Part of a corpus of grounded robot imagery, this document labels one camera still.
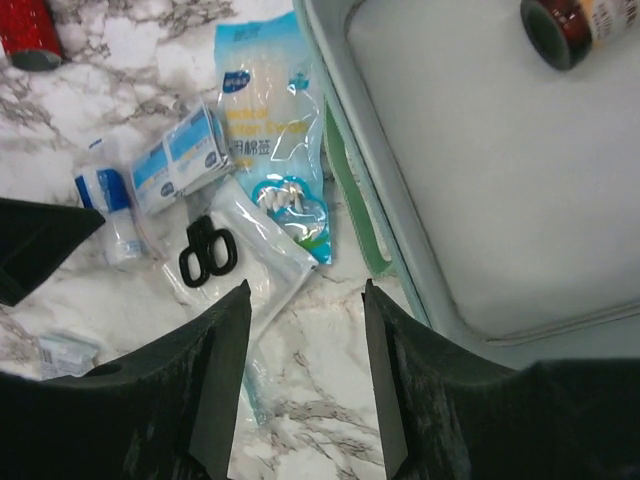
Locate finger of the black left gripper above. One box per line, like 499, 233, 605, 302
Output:
1, 198, 105, 306

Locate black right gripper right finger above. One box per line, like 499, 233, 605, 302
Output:
362, 284, 639, 479

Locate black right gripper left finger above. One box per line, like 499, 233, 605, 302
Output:
1, 283, 251, 479

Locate blue white bandage roll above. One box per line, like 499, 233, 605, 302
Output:
73, 136, 164, 269

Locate black scissors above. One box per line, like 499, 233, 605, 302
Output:
178, 215, 238, 289

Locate alcohol wipes bag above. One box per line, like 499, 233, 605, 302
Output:
129, 101, 234, 216

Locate brown medicine bottle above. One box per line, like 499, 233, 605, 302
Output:
520, 0, 639, 71

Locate green medicine kit case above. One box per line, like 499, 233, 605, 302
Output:
294, 1, 639, 343

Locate clear bag of masks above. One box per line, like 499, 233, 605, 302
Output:
37, 331, 101, 380

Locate clear gauze pouch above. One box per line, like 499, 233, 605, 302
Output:
153, 177, 318, 425

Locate red microphone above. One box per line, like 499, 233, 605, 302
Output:
1, 0, 63, 72

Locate cotton swab packet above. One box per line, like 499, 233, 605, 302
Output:
214, 12, 332, 264

